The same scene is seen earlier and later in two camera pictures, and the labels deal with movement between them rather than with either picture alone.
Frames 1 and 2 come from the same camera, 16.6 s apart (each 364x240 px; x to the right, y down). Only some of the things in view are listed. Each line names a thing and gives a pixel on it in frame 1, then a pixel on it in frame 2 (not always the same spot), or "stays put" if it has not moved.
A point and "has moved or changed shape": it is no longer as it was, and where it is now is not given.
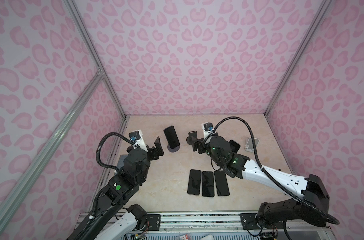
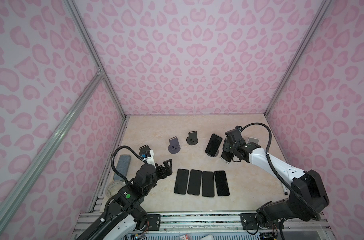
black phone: (193, 133) has moved or changed shape
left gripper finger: (159, 146) -> (168, 166)
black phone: (207, 184) stays put
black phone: (221, 183) stays put
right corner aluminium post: (325, 5) stays put
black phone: (194, 182) stays put
